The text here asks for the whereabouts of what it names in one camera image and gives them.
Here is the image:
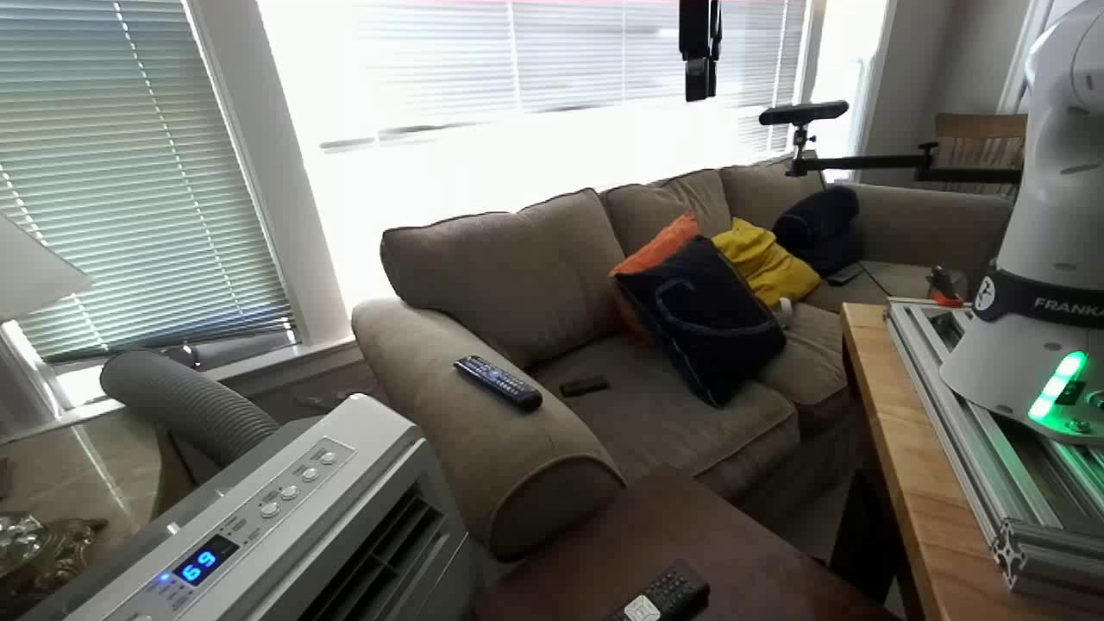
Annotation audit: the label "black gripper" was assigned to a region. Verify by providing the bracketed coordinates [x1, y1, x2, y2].
[675, 0, 726, 102]

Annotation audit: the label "white portable air conditioner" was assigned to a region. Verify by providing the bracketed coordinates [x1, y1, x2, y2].
[21, 391, 481, 621]

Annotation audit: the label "orange pillow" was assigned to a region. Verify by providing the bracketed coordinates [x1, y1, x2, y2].
[606, 209, 706, 337]

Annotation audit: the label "white window blinds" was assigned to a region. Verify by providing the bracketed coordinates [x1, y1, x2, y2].
[257, 0, 814, 151]
[0, 0, 297, 361]

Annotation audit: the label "dark navy blanket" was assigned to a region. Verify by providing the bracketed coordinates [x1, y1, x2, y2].
[771, 184, 862, 279]

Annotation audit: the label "yellow blanket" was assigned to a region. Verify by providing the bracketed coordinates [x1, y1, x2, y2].
[706, 219, 825, 312]

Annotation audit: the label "navy square pillow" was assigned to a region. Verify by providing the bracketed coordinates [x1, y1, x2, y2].
[614, 235, 795, 412]

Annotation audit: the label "beige fabric sofa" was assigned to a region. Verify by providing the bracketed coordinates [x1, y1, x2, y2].
[349, 151, 1016, 565]

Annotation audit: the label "small black remote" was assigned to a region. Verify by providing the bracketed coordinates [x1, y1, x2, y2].
[556, 374, 614, 401]

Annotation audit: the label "long black remote control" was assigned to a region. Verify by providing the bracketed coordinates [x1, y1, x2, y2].
[453, 352, 547, 417]

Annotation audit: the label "light wooden table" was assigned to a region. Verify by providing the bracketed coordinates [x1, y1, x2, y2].
[840, 300, 1104, 621]

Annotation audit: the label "dark brown side table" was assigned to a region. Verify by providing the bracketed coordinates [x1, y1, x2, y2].
[475, 461, 900, 621]

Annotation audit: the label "black and white remote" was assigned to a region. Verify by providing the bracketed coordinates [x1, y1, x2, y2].
[617, 559, 714, 621]

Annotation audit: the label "crystal lamp with white shade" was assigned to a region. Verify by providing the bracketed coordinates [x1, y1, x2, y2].
[0, 215, 110, 619]

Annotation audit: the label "black stereo camera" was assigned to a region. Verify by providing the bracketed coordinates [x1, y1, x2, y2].
[757, 97, 852, 127]

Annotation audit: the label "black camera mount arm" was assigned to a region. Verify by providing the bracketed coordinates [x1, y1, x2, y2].
[785, 122, 1027, 185]

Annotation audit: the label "aluminium rail frame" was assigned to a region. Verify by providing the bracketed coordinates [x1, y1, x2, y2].
[886, 293, 1104, 605]

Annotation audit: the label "grey ribbed exhaust hose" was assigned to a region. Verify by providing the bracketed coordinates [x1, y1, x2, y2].
[98, 345, 287, 468]

